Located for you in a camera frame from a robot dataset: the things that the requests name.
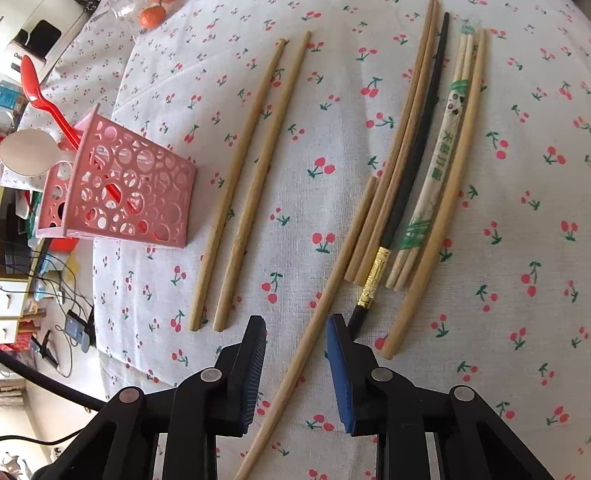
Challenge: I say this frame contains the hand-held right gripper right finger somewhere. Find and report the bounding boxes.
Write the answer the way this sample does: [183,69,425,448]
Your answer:
[325,314,555,480]

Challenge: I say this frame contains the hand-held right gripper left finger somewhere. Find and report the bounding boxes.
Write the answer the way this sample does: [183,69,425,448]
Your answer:
[34,315,269,480]

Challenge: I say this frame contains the plain wooden chopstick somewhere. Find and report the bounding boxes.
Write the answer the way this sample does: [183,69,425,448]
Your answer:
[355,14,441,287]
[344,0,439,283]
[233,178,379,480]
[212,30,312,333]
[381,28,489,361]

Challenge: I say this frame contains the wooden chopstick with notched tip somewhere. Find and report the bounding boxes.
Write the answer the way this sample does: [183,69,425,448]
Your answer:
[189,39,289,332]

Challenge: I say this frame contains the black chopstick with gold band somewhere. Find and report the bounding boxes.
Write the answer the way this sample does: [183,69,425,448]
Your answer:
[347,11,451,340]

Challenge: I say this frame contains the pink perforated utensil holder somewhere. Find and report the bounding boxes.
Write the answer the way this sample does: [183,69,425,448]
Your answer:
[36,104,198,250]

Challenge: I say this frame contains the paper-wrapped disposable chopsticks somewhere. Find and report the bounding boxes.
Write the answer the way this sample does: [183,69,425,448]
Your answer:
[385,23,478,292]

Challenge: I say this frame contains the small grey charger device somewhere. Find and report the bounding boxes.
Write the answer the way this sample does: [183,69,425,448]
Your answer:
[65,309,93,354]

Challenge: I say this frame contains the white drawer cabinet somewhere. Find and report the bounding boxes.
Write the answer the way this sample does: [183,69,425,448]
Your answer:
[0,277,47,344]

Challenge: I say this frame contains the cherry print tablecloth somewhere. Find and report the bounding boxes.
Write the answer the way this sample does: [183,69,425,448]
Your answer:
[18,0,591,480]

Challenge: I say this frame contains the white spoon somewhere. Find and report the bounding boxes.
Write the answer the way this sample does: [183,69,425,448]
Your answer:
[0,129,77,178]

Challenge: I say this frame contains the orange tangerine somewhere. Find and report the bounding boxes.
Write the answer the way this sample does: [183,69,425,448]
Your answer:
[139,4,169,31]

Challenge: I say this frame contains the red plastic spoon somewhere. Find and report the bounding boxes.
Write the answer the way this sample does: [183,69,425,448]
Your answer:
[19,55,123,199]

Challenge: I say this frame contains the white box appliance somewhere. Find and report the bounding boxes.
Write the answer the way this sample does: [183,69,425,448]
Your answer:
[0,0,93,70]

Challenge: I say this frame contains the thick black cable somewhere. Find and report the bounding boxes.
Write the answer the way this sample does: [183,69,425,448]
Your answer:
[0,353,109,411]

